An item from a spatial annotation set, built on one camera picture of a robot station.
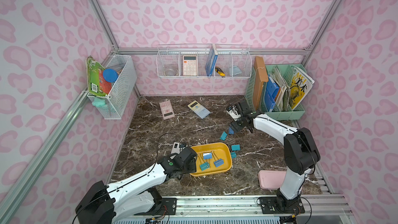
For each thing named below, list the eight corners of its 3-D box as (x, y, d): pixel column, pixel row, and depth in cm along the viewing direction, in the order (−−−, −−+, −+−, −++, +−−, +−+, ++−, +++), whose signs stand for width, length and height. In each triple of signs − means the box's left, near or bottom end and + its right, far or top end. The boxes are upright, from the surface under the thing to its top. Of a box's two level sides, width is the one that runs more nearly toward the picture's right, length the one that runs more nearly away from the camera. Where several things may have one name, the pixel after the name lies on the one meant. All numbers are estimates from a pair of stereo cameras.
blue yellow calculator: (202, 119, 108) (202, 118, 106) (187, 106, 116) (187, 104, 114) (210, 113, 111) (210, 111, 110) (195, 101, 119) (195, 99, 118)
